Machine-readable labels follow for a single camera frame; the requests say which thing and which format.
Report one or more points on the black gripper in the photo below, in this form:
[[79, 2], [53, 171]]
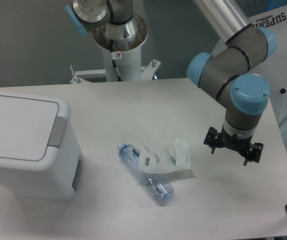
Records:
[[250, 152]]

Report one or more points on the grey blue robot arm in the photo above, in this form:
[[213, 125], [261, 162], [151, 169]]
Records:
[[225, 77]]

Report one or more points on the white trash can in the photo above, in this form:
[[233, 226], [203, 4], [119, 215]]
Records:
[[39, 152]]

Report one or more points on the clear plastic wrapper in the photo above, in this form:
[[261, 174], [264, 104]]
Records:
[[163, 159]]

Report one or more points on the clear blue plastic bottle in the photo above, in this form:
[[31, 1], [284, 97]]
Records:
[[158, 186]]

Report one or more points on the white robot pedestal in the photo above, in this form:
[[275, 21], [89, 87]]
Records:
[[121, 46]]

